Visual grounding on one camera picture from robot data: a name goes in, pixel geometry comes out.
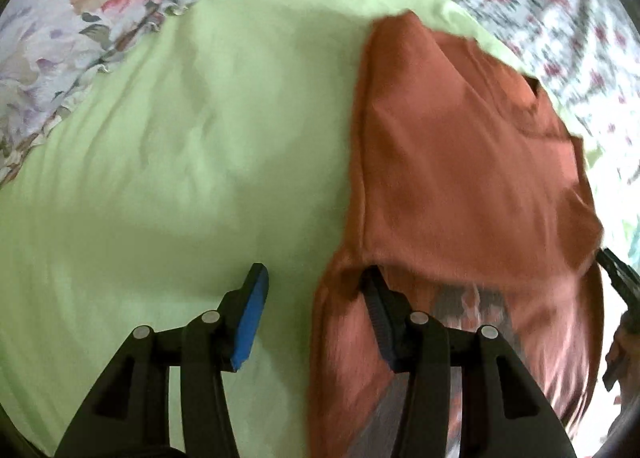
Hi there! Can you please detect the rust orange t-shirt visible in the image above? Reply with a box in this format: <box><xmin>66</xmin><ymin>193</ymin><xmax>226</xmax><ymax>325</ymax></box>
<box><xmin>307</xmin><ymin>10</ymin><xmax>606</xmax><ymax>458</ymax></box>

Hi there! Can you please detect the floral pillow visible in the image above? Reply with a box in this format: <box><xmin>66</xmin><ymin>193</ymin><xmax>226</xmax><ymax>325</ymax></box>
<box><xmin>0</xmin><ymin>0</ymin><xmax>296</xmax><ymax>189</ymax></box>

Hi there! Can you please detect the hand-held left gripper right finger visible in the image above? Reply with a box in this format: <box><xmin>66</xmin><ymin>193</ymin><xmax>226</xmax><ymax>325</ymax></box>
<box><xmin>361</xmin><ymin>267</ymin><xmax>579</xmax><ymax>458</ymax></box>

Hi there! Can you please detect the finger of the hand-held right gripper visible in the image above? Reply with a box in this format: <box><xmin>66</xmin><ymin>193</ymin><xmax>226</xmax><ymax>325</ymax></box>
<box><xmin>596</xmin><ymin>248</ymin><xmax>640</xmax><ymax>309</ymax></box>

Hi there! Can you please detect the small floral white bedsheet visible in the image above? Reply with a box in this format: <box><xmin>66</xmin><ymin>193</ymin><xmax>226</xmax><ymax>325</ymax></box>
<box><xmin>287</xmin><ymin>0</ymin><xmax>640</xmax><ymax>269</ymax></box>

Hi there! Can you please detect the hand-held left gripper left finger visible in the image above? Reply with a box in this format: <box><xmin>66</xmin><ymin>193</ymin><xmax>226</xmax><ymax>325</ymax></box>
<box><xmin>54</xmin><ymin>263</ymin><xmax>270</xmax><ymax>458</ymax></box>

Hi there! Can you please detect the light green sheet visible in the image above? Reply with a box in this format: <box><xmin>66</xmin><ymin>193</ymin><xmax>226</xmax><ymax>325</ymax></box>
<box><xmin>0</xmin><ymin>0</ymin><xmax>604</xmax><ymax>458</ymax></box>

